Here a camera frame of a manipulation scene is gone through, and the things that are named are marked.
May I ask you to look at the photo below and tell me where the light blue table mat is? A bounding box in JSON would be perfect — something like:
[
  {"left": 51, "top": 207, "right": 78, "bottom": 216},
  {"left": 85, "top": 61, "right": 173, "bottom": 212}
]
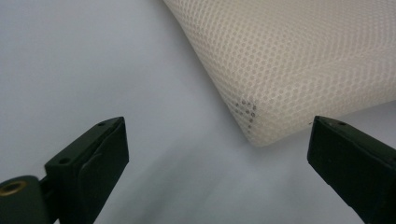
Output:
[{"left": 0, "top": 0, "right": 396, "bottom": 224}]

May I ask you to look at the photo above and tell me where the cream mesh pillowcase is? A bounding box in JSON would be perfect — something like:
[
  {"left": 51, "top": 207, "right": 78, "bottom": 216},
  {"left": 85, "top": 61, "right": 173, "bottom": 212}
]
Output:
[{"left": 162, "top": 0, "right": 396, "bottom": 147}]

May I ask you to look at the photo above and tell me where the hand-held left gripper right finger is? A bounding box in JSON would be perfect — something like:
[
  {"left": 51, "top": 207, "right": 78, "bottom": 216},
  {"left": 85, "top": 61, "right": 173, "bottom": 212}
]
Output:
[{"left": 306, "top": 116, "right": 396, "bottom": 224}]

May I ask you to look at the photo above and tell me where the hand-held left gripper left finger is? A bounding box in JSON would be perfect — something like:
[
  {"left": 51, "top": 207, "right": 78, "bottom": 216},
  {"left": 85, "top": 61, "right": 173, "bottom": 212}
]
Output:
[{"left": 40, "top": 117, "right": 130, "bottom": 224}]

